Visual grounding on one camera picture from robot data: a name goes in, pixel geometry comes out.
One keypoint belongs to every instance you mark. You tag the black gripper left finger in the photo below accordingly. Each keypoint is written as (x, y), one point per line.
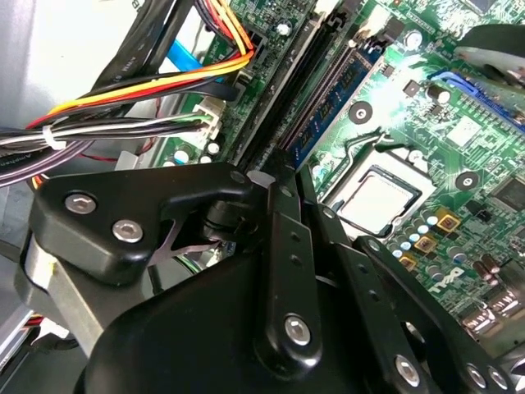
(287, 267)

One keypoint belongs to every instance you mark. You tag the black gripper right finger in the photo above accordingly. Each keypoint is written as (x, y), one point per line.
(369, 295)

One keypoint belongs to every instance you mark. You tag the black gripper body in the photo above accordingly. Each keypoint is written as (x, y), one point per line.
(197, 336)

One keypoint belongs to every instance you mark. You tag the blue RAM stick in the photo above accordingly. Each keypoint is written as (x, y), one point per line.
(328, 111)

